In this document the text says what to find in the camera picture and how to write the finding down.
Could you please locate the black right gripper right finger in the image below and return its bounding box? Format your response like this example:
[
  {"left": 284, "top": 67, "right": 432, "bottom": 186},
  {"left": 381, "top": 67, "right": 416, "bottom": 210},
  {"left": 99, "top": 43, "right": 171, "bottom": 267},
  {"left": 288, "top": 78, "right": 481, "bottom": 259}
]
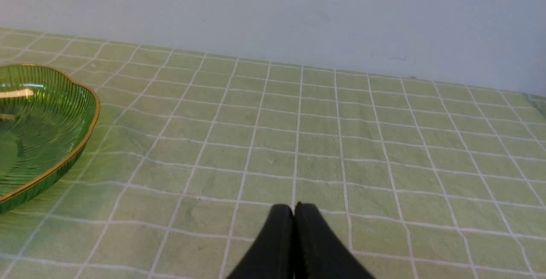
[{"left": 294, "top": 202, "right": 374, "bottom": 279}]

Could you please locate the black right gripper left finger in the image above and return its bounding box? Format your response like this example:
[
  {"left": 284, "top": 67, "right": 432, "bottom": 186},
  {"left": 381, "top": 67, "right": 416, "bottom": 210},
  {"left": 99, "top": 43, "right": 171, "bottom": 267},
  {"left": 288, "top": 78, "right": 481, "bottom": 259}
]
[{"left": 228, "top": 204, "right": 294, "bottom": 279}]

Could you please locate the green glass plate gold rim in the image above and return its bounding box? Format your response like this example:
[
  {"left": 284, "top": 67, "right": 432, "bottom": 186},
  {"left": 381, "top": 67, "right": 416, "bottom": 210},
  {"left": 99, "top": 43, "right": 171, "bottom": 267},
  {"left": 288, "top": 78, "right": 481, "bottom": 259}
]
[{"left": 0, "top": 64, "right": 101, "bottom": 213}]

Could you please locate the green checkered tablecloth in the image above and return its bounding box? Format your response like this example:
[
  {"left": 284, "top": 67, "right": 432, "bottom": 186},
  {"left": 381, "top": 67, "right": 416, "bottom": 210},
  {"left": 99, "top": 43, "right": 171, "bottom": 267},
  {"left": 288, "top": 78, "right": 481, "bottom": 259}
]
[{"left": 1, "top": 28, "right": 546, "bottom": 279}]

